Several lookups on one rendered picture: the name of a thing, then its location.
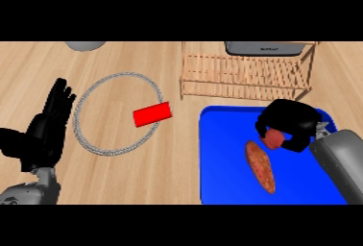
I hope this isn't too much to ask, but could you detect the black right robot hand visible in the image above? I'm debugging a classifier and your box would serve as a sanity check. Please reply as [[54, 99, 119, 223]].
[[254, 98, 323, 154]]

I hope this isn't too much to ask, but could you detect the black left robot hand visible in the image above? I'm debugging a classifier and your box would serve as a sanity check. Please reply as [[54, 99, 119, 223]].
[[0, 77, 78, 173]]

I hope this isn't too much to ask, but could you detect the red bell pepper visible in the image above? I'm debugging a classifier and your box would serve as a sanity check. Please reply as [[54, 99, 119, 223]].
[[262, 128, 285, 151]]

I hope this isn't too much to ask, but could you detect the wooden tiered shelf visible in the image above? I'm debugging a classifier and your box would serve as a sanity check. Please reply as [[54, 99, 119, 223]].
[[178, 41, 320, 102]]

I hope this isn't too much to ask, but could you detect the blue tray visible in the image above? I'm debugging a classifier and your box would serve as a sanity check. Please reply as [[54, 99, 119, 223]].
[[199, 106, 348, 206]]

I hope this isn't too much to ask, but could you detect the red flat block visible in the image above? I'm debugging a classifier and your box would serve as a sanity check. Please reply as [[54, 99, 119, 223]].
[[131, 101, 172, 129]]

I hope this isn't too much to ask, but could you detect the dark grey appliance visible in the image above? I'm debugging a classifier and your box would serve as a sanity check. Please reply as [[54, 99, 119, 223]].
[[224, 41, 308, 57]]

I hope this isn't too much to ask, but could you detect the grey round object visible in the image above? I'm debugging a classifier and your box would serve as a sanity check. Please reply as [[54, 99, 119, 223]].
[[63, 41, 107, 53]]

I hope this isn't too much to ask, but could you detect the grey metal ring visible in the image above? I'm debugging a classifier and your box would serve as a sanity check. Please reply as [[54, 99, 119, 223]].
[[72, 71, 164, 157]]

